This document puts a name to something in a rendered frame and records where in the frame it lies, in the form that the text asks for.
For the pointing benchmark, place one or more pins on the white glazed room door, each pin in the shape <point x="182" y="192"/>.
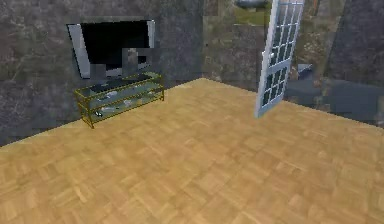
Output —
<point x="278" y="60"/>

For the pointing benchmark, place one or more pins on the gold glass television stand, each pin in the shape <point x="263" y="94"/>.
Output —
<point x="120" y="96"/>

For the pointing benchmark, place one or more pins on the black television set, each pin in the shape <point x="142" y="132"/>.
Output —
<point x="113" y="43"/>

